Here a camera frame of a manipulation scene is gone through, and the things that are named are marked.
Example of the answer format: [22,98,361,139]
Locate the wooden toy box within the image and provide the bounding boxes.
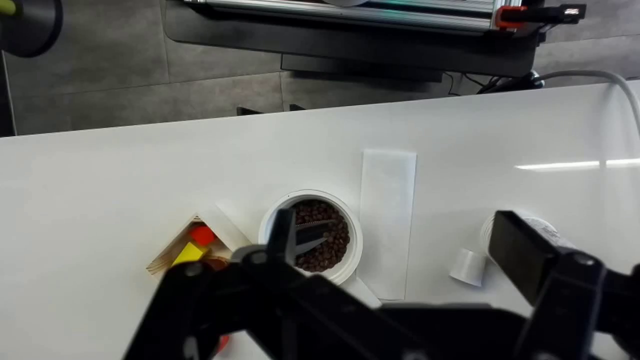
[146,208,251,274]

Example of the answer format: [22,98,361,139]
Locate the grey cable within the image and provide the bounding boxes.
[537,68,640,135]

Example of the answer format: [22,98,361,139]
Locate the yellow toy block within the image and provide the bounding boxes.
[175,241,204,264]

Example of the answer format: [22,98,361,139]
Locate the red toy piece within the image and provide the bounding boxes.
[190,223,219,247]

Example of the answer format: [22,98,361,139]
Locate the white bowl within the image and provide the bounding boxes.
[259,189,365,283]

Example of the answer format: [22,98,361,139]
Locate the brown beans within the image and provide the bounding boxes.
[295,200,351,272]

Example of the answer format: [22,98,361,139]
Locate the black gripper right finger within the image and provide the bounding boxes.
[488,209,640,360]

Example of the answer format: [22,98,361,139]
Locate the patterned paper cup stack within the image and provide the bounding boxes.
[449,208,569,288]

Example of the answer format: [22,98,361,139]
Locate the metal spoon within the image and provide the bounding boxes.
[295,221,331,256]

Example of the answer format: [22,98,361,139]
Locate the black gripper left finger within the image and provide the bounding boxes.
[125,209,428,360]

